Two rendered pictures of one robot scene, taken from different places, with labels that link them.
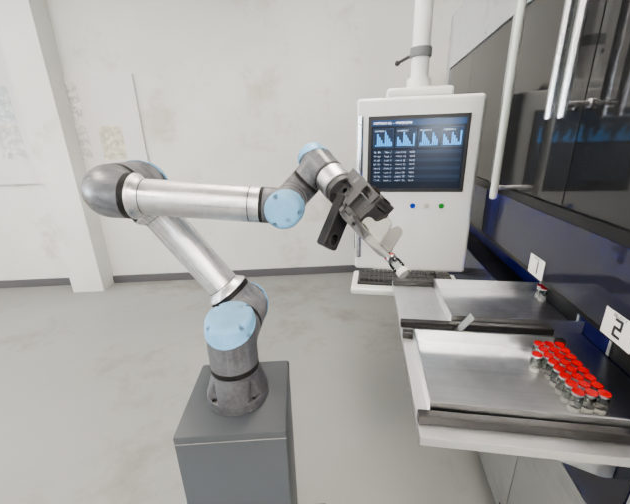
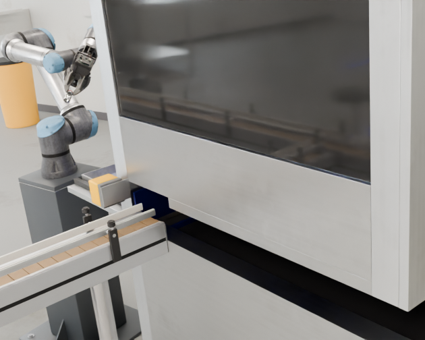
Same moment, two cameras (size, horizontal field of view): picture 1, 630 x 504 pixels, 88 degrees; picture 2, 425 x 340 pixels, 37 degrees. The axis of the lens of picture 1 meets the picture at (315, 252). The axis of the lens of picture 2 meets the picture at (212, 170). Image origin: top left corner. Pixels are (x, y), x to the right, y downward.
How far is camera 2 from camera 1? 2.12 m
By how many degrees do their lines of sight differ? 41
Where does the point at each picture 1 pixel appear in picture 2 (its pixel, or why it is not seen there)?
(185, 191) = (24, 50)
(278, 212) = (46, 64)
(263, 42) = not seen: outside the picture
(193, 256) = (50, 86)
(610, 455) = (112, 208)
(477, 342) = not seen: hidden behind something
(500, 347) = not seen: hidden behind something
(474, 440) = (81, 192)
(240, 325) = (47, 125)
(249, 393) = (52, 167)
